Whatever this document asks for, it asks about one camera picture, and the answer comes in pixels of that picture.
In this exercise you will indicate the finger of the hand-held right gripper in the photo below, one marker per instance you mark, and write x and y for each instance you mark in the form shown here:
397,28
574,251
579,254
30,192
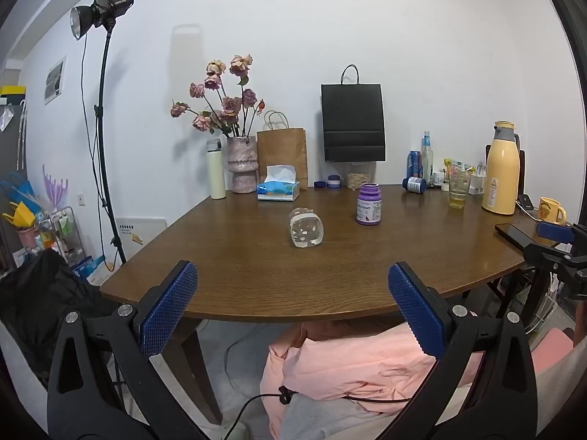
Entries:
557,261
555,232

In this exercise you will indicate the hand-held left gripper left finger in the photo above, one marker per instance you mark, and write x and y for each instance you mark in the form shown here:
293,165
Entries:
168,314

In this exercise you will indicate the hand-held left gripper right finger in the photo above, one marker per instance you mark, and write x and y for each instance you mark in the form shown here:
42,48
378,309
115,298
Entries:
416,314

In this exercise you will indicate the clear glass cup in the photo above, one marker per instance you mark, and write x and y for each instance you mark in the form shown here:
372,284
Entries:
306,230

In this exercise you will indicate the yellow mug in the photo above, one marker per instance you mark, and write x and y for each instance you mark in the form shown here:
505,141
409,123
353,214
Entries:
550,211

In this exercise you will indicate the black smartphone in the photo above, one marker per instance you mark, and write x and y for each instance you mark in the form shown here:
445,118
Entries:
516,236

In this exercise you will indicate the yellow thermos jug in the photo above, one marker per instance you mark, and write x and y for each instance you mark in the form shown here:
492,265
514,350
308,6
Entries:
501,169

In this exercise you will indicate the pink cloth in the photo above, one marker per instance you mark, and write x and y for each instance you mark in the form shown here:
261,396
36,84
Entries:
348,362

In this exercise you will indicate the white panel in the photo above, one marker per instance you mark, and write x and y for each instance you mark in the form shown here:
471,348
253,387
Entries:
137,231

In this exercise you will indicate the blue and white box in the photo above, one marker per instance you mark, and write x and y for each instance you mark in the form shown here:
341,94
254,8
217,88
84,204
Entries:
91,269

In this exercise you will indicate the white charger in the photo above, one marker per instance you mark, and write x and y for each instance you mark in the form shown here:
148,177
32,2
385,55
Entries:
478,182

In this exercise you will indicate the drinking glass with yellow liquid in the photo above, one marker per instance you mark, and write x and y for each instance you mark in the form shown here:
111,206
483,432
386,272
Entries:
458,190

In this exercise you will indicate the purple supplement bottle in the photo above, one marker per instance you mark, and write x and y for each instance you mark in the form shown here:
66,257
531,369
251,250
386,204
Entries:
369,204

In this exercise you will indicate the colourful snack packets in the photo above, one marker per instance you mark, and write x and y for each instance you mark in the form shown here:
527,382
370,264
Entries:
454,167

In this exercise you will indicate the black jacket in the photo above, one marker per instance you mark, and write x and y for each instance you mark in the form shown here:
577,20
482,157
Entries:
41,302

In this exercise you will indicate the blue capped pill bottle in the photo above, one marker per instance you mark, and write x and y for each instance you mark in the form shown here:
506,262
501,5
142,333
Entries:
415,184

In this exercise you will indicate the grey cloth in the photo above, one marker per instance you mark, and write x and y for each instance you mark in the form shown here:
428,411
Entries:
321,415

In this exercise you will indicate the clear plastic bottle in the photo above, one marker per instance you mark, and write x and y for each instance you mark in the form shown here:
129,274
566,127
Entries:
427,156

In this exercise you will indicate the clear jar of oats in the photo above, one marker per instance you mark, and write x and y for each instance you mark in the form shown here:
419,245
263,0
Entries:
360,175

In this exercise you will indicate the blue drink can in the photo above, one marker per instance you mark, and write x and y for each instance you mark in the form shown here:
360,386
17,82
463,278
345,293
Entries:
413,162

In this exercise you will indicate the white thermos bottle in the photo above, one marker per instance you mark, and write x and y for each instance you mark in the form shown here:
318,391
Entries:
216,169

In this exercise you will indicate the small blue lidded jar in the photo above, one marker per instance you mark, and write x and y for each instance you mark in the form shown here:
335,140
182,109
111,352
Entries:
334,182

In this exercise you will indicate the pink ceramic vase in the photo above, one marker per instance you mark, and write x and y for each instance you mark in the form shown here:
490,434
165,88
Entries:
242,164

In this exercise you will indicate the purple hangers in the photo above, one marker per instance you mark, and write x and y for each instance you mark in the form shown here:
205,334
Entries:
56,190

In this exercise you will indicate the blue tissue box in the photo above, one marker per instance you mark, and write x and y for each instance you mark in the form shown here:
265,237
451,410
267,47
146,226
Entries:
278,186

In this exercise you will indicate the black light stand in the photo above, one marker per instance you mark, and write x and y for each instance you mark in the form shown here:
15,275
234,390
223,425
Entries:
106,146

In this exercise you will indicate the brown paper bag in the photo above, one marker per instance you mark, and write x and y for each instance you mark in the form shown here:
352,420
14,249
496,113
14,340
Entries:
282,153

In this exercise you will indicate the black paper bag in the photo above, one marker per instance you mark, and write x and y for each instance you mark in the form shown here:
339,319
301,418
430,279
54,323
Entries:
353,123

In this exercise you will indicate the dried pink roses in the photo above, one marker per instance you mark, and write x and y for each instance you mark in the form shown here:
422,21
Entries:
220,101

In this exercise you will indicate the yellow box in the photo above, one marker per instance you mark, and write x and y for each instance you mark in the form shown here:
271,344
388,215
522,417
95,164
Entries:
11,90

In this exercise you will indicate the black studio light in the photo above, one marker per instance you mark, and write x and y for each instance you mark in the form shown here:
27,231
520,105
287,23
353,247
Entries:
102,9

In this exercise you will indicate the wall poster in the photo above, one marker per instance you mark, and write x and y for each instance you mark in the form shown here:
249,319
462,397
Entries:
55,79

